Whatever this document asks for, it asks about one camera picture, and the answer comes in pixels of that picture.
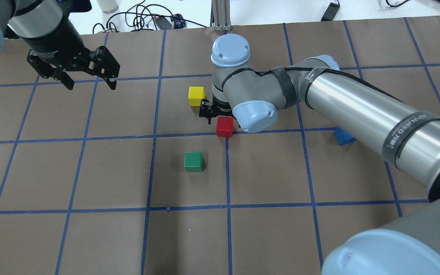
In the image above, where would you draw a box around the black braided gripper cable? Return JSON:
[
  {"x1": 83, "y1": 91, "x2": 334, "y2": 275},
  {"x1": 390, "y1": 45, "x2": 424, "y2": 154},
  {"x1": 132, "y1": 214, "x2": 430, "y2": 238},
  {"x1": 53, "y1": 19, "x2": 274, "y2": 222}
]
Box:
[{"x1": 251, "y1": 66, "x2": 404, "y2": 104}]

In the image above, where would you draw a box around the yellow wooden block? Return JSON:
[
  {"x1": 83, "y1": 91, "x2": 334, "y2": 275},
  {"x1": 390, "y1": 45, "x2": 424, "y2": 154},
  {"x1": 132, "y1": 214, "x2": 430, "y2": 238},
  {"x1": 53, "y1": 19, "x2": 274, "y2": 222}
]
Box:
[{"x1": 188, "y1": 86, "x2": 206, "y2": 107}]

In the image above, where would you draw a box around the white cylindrical bottle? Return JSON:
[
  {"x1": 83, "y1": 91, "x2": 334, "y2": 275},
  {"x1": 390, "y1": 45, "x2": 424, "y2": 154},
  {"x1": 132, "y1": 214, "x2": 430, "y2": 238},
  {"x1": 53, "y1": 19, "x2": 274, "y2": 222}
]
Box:
[{"x1": 96, "y1": 0, "x2": 119, "y2": 14}]

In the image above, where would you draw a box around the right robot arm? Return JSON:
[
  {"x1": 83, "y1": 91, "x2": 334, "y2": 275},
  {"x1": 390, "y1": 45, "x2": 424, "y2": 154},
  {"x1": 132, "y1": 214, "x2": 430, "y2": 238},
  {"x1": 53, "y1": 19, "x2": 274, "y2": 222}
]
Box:
[{"x1": 200, "y1": 34, "x2": 440, "y2": 275}]

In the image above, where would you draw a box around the blue wooden block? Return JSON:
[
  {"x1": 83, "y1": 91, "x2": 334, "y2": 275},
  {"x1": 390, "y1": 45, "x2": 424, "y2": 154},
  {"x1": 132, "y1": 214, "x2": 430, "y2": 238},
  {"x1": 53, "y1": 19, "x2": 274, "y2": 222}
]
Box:
[{"x1": 333, "y1": 127, "x2": 357, "y2": 146}]

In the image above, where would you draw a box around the red wooden block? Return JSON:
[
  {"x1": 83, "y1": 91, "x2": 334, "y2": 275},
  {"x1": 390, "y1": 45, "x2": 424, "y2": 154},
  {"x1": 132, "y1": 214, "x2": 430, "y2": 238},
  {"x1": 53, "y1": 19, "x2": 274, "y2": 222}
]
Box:
[{"x1": 215, "y1": 116, "x2": 234, "y2": 138}]

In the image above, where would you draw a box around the green wooden block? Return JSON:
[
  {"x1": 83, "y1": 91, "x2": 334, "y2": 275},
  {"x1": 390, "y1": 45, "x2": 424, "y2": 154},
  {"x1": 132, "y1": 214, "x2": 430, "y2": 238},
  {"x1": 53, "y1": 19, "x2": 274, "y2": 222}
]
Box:
[{"x1": 184, "y1": 151, "x2": 203, "y2": 173}]

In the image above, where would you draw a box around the black power adapter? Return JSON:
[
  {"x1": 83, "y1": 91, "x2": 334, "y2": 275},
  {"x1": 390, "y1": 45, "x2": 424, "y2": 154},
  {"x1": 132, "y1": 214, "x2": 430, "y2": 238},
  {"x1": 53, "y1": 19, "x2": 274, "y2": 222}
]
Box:
[{"x1": 321, "y1": 2, "x2": 341, "y2": 21}]

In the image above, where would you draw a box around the aluminium frame post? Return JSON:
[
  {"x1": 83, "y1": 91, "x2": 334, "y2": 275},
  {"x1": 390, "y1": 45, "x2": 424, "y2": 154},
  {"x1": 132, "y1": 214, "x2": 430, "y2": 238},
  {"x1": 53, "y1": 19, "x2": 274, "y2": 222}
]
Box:
[{"x1": 210, "y1": 0, "x2": 232, "y2": 32}]

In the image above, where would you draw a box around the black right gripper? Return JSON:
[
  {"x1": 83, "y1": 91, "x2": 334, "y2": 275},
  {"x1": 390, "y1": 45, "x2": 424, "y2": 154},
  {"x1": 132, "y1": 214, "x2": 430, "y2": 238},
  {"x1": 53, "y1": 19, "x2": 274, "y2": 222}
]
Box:
[{"x1": 199, "y1": 97, "x2": 237, "y2": 125}]

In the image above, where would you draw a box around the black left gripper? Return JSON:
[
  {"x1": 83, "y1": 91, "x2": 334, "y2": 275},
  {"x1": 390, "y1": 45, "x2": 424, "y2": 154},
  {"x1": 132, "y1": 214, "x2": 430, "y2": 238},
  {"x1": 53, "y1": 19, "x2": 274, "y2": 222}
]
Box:
[{"x1": 26, "y1": 23, "x2": 120, "y2": 90}]

